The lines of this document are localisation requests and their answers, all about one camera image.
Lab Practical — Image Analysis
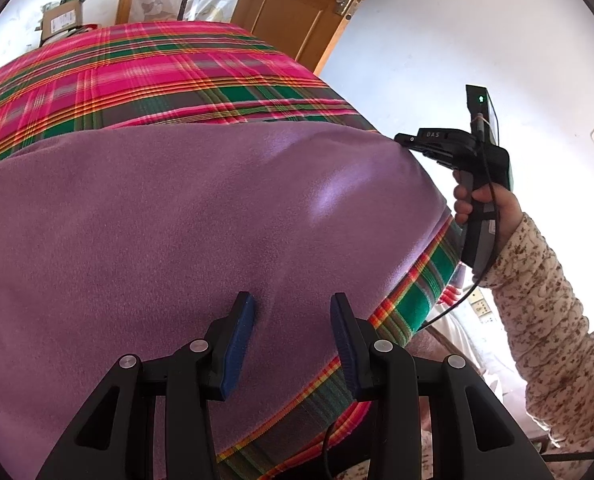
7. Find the purple fleece garment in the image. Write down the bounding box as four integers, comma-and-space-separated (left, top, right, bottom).
0, 122, 449, 479

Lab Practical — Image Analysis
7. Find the floral sleeved right forearm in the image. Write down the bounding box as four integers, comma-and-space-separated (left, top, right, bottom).
482, 214, 594, 451

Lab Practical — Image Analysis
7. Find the person's right hand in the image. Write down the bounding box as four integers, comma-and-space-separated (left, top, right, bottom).
452, 168, 524, 256

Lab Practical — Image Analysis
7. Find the wooden room door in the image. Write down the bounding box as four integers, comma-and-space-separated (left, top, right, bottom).
231, 0, 363, 75

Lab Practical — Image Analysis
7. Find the brown cardboard box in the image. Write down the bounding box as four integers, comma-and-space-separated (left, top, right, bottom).
39, 0, 84, 44

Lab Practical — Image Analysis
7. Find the white wall socket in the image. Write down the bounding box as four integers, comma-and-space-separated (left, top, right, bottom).
468, 289, 492, 318

